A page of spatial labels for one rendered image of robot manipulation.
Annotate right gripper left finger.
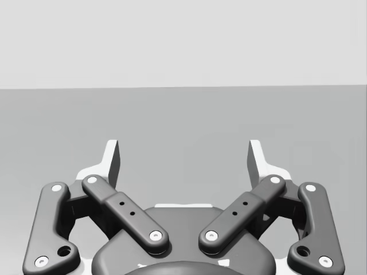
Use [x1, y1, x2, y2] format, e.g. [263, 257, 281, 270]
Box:
[22, 139, 170, 275]

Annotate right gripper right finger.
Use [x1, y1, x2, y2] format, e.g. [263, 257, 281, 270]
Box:
[198, 139, 346, 275]

